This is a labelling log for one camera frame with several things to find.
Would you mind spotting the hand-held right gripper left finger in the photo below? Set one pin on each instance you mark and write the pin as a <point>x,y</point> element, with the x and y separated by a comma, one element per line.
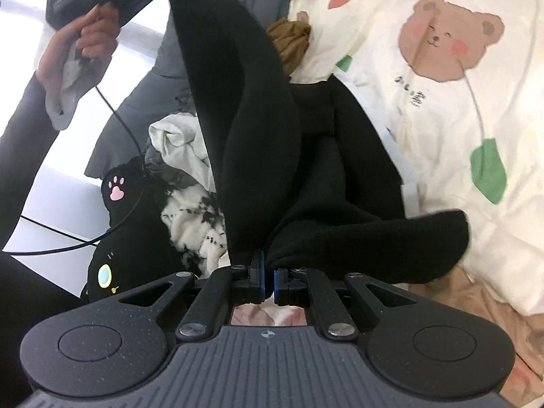
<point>260,284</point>

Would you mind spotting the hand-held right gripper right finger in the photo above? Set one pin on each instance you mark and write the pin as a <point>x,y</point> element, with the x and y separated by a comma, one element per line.
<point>278,289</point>

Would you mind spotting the black skull-print sweater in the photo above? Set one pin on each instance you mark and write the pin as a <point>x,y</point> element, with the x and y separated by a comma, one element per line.
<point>297,178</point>

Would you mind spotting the person's left forearm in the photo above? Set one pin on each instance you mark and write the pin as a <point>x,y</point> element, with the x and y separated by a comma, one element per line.
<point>25,157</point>

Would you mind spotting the person's left hand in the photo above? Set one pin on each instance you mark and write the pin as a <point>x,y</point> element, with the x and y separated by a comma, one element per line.
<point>95,36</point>

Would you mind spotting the white crumpled garment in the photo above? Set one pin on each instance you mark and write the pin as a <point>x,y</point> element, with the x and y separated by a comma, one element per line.
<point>191,221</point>

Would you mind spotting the grey white cloth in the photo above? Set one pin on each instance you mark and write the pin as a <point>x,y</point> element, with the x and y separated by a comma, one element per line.
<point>68,93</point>

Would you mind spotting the dark grey garment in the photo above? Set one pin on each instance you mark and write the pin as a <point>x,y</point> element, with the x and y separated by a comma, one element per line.
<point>140,106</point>

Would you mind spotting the black cat plush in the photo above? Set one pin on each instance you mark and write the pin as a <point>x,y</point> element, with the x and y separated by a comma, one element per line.
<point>127,229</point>

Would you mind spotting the grey mottled garment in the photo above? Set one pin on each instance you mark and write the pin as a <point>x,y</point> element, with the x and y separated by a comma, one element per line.
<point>163,174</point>

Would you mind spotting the brown tights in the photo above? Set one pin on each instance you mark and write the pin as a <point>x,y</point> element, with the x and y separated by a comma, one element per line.
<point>291,42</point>

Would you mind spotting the cream bear-print quilt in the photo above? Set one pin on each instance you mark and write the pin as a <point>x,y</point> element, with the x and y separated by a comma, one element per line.
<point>446,136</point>

